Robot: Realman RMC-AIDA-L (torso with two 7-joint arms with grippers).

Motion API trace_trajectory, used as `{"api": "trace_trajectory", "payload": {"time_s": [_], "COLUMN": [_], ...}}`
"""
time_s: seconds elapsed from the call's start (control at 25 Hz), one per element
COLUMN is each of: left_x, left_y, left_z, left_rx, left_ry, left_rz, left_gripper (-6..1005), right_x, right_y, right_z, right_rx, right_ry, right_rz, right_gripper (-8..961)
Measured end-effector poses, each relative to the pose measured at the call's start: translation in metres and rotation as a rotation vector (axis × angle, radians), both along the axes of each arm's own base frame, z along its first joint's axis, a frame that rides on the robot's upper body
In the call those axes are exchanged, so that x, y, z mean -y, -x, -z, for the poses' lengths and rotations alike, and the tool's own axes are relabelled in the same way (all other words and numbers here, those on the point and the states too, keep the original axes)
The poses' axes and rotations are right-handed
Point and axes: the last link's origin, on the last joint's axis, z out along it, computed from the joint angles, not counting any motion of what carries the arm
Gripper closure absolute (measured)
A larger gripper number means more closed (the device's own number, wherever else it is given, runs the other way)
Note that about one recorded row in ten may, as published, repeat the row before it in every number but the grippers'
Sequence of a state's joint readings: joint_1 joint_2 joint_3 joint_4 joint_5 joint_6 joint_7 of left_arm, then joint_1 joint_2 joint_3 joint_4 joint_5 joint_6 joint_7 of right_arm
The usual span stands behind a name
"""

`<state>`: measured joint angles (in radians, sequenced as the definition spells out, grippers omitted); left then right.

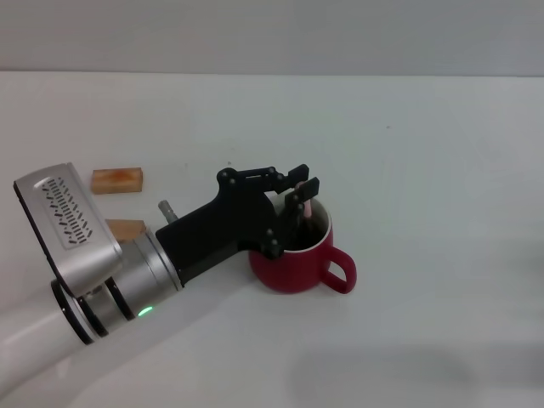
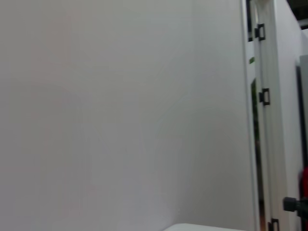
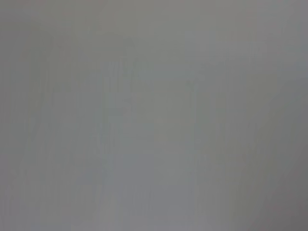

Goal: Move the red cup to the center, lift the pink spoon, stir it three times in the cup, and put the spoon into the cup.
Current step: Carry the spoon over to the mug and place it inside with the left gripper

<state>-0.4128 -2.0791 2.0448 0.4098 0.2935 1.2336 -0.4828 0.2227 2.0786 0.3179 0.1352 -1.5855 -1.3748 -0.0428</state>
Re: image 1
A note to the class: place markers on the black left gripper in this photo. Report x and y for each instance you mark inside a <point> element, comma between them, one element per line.
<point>225,229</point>

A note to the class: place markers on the red ceramic cup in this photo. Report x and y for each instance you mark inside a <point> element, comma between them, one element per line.
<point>297,272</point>

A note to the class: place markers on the plain wooden block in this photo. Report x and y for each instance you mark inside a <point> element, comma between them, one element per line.
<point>127,227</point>

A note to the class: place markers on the wooden block with orange stain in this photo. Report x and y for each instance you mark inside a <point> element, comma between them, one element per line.
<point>119,180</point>

